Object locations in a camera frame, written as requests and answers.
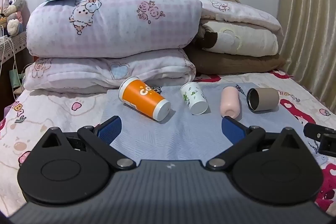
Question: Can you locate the bedside table with cloth cover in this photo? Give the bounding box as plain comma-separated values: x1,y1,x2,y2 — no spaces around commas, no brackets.
0,30,28,114

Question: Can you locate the grey-blue cloth mat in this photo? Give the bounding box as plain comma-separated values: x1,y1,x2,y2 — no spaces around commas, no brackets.
101,82,326,165

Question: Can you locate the green bag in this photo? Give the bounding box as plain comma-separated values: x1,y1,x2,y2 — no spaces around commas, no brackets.
9,69,26,89

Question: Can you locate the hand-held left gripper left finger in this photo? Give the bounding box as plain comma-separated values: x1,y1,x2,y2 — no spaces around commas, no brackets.
39,115,136,170

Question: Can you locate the beige curtain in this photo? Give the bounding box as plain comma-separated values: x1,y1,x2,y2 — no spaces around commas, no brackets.
276,0,336,112

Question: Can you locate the taupe cup with dark inside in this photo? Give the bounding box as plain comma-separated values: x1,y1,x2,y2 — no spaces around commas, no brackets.
246,88,280,111

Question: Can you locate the brown pillow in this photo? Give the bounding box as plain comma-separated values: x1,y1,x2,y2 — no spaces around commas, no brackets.
187,45,286,75

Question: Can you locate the cream and brown folded blanket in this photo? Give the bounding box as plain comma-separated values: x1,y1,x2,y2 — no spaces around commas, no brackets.
196,20,279,57

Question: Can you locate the orange paper cup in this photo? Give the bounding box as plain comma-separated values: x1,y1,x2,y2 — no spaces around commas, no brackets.
118,76,172,121

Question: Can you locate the grey rabbit plush toy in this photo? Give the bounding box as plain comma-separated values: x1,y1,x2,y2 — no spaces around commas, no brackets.
3,0,28,37

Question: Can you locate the pink printed thin quilt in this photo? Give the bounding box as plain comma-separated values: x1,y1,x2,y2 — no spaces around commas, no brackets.
192,0,283,35

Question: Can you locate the white pillow with pink print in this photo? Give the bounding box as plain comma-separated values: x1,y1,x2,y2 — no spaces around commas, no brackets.
24,49,197,94

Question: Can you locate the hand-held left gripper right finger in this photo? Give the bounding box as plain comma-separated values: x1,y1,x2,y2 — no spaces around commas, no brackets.
206,116,305,171

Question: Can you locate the white cable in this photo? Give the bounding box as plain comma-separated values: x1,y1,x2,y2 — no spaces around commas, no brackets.
0,25,19,93

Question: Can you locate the pink cup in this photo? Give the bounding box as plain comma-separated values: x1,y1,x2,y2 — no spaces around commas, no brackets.
220,86,242,119

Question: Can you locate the pink checked folded quilt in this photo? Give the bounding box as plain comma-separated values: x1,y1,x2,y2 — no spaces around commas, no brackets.
26,0,203,59

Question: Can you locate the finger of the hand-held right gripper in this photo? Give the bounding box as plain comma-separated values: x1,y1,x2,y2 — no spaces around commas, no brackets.
303,123,336,139
318,133,336,158

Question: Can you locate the white cup with green print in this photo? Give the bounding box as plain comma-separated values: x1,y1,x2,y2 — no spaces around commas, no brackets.
180,82,209,115

